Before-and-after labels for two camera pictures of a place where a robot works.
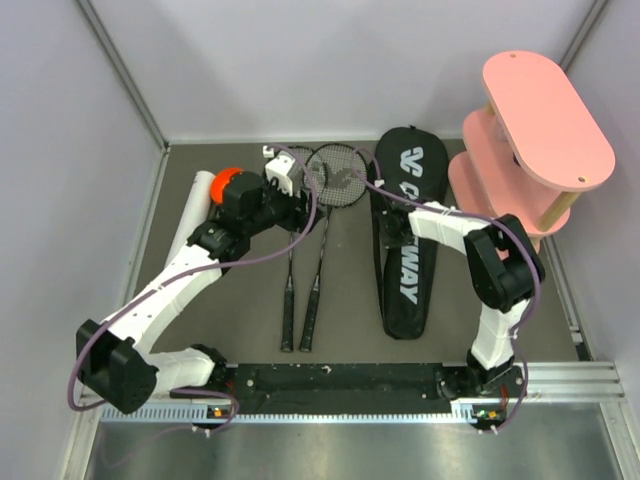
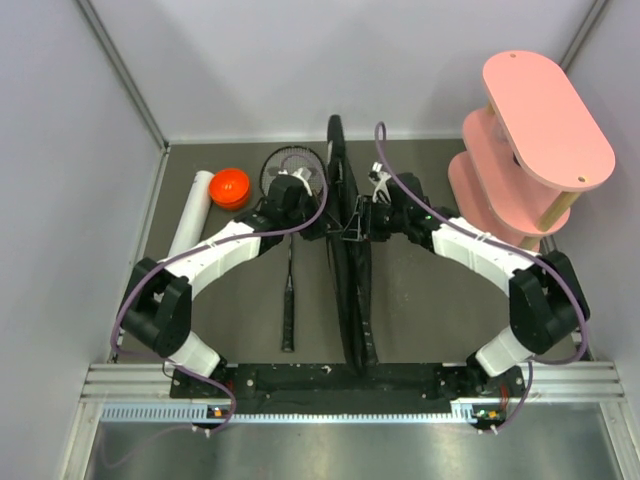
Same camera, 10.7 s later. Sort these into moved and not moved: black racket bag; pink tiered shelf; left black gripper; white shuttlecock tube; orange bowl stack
Moved: black racket bag; left black gripper
Not moved: pink tiered shelf; white shuttlecock tube; orange bowl stack
